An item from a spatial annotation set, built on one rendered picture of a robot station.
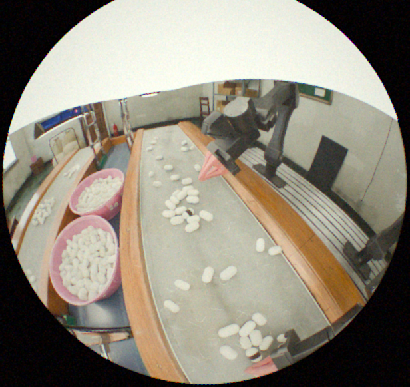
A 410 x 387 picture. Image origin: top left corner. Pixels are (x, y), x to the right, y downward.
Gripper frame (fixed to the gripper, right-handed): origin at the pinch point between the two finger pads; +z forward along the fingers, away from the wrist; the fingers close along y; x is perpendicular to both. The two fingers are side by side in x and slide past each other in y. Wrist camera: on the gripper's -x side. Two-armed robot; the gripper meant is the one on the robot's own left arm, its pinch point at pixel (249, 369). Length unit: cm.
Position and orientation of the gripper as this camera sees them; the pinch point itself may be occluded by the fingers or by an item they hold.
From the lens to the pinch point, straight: 32.1
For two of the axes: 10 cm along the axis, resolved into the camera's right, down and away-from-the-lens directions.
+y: 3.7, 5.7, -7.3
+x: 6.2, 4.4, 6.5
